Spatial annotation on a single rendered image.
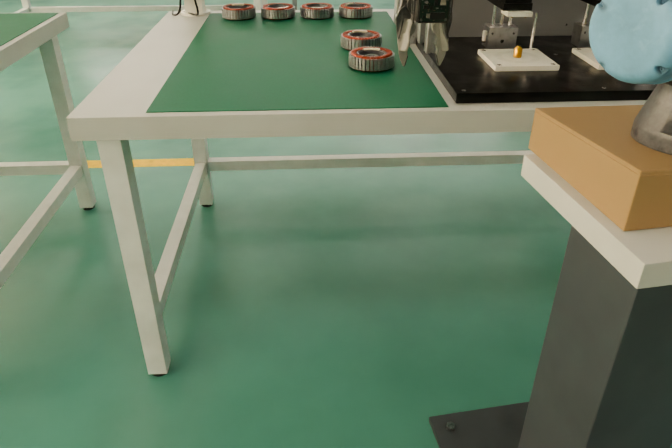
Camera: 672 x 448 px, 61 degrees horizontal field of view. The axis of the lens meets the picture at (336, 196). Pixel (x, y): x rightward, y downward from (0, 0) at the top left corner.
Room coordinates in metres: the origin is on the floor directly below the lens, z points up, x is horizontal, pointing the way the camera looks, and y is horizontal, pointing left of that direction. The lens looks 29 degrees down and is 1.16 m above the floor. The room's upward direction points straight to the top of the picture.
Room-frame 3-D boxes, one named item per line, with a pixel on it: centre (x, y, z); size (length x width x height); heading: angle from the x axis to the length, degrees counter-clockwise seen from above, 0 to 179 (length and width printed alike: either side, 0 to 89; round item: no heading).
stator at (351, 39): (1.56, -0.07, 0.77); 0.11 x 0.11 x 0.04
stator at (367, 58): (1.38, -0.09, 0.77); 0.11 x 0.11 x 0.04
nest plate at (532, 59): (1.36, -0.43, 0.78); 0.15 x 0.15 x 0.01; 3
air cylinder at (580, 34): (1.51, -0.67, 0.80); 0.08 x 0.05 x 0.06; 93
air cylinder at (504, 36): (1.50, -0.43, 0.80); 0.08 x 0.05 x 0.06; 93
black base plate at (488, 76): (1.38, -0.55, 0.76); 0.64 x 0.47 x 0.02; 93
